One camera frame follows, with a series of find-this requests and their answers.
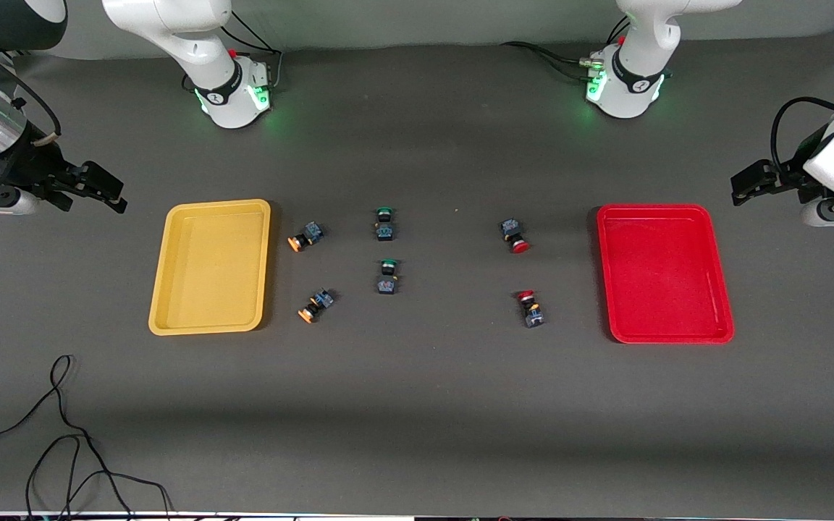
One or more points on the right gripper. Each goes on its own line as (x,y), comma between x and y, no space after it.
(28,167)

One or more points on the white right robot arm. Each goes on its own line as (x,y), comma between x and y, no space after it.
(192,43)

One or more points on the yellow plastic tray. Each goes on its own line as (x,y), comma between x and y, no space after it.
(211,268)

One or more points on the red push button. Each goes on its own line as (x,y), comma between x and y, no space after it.
(514,233)
(531,310)

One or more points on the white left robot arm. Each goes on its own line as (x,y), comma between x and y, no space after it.
(641,43)

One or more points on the red plastic tray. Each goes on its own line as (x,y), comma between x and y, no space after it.
(663,275)

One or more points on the yellow push button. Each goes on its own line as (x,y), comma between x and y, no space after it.
(317,305)
(307,236)

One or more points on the green push button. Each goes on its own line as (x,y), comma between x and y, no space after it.
(385,226)
(386,278)

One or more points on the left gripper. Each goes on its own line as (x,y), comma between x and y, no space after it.
(783,176)

